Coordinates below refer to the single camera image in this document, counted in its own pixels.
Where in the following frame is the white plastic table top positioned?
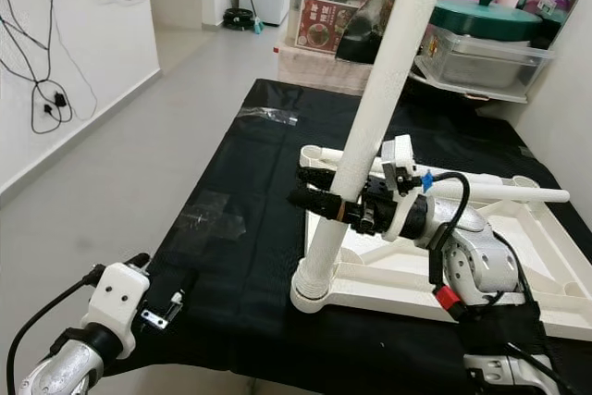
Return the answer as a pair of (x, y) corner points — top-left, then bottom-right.
(290, 143), (592, 340)

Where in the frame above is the clear tape patch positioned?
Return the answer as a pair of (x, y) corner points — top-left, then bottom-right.
(190, 190), (246, 241)

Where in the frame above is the clear tape strip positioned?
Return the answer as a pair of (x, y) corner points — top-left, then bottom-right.
(238, 106), (299, 127)

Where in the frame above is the black tablecloth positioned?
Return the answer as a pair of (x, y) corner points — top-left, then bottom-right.
(106, 79), (592, 395)

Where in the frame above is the black glossy bag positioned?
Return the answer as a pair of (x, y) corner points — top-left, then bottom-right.
(336, 0), (403, 65)

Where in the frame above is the clear plastic storage container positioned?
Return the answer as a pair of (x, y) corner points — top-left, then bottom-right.
(412, 25), (556, 93)

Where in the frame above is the green lidded pot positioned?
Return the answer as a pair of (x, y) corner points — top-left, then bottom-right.
(430, 0), (545, 43)

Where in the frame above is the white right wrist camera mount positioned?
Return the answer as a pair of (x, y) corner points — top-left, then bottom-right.
(379, 134), (425, 239)

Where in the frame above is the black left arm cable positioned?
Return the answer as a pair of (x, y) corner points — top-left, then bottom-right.
(6, 265), (98, 395)

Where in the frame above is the black wall cable bundle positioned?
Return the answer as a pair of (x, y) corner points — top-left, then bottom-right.
(0, 0), (149, 137)

